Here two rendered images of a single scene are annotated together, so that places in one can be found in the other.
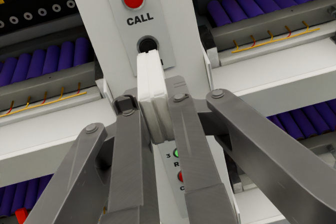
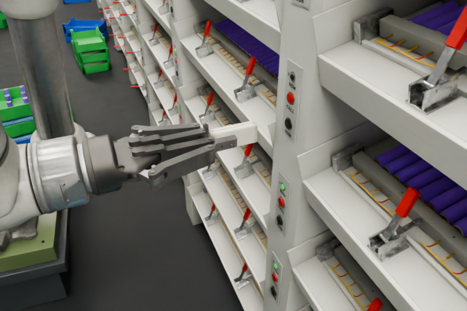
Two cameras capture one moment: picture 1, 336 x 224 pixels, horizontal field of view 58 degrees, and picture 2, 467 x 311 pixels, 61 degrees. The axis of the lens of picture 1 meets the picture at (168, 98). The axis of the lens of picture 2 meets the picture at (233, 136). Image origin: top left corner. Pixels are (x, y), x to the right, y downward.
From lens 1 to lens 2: 0.48 m
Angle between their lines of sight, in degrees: 56
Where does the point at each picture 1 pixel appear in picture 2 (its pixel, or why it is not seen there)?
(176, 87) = (225, 139)
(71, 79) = not seen: hidden behind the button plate
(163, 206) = (272, 205)
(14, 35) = not seen: hidden behind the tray
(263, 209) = (311, 279)
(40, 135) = (260, 118)
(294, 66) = (349, 214)
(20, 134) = (259, 110)
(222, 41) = (356, 164)
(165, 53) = (292, 134)
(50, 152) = not seen: hidden behind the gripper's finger
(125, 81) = (279, 129)
